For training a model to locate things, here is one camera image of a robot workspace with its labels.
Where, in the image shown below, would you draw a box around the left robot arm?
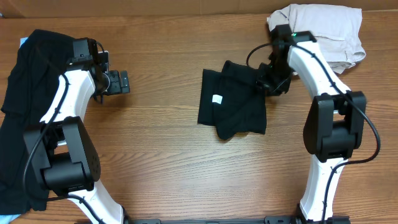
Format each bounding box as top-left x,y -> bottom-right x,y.
22,38 -> 130,223

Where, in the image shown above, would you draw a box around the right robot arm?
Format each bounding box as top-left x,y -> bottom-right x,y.
257,24 -> 366,224

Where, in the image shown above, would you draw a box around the folded beige shorts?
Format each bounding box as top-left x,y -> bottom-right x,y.
267,4 -> 366,74

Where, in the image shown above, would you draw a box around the black garment pile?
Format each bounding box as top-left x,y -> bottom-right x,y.
1,29 -> 74,215

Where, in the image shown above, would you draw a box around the light blue cloth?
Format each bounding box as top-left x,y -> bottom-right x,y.
19,37 -> 27,47

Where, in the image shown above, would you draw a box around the black t-shirt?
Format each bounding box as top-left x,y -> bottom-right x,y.
197,60 -> 267,140

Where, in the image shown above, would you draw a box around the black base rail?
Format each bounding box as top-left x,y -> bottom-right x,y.
122,216 -> 320,224

